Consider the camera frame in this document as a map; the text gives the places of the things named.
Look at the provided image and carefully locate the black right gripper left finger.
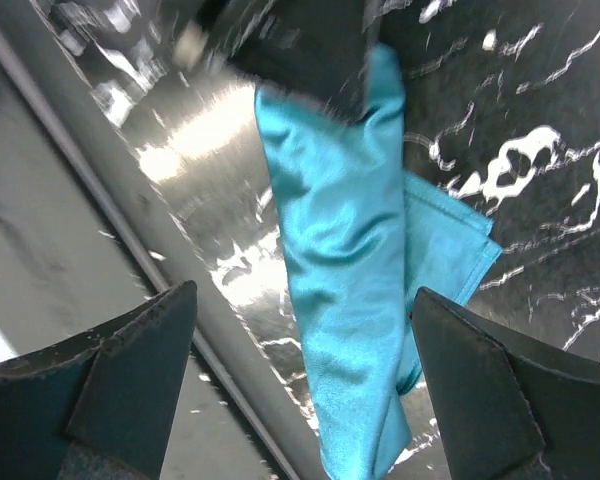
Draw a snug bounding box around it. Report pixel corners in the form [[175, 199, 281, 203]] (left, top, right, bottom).
[[0, 281, 197, 479]]

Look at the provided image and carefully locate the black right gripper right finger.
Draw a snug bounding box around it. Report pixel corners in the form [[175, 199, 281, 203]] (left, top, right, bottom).
[[412, 288, 600, 479]]

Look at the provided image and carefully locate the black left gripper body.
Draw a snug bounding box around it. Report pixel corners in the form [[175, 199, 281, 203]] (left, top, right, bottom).
[[173, 0, 380, 120]]

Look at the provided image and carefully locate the teal cloth napkin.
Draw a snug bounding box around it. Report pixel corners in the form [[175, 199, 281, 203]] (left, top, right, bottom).
[[255, 45, 501, 479]]

